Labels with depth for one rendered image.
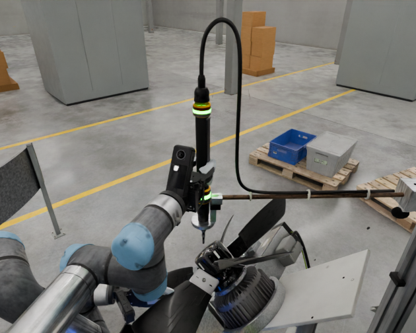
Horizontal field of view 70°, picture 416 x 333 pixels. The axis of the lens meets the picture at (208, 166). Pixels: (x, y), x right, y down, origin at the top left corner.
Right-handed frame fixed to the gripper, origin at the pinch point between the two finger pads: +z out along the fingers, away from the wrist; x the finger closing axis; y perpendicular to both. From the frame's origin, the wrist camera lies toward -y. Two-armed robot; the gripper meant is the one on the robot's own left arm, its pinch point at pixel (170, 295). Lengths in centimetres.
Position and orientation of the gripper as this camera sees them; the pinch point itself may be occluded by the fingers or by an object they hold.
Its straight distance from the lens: 108.8
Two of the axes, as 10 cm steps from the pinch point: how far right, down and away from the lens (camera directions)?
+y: -0.6, -4.1, 9.1
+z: 10.0, -0.3, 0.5
